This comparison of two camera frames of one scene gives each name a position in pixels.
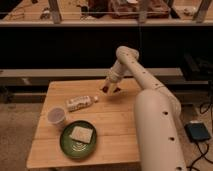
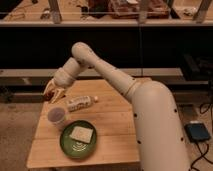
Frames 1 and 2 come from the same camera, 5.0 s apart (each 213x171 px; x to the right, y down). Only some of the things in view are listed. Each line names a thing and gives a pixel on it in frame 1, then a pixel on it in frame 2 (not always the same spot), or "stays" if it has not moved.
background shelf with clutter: (107, 13) stays
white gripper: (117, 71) -> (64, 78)
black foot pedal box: (197, 131) stays
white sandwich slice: (82, 134) stays
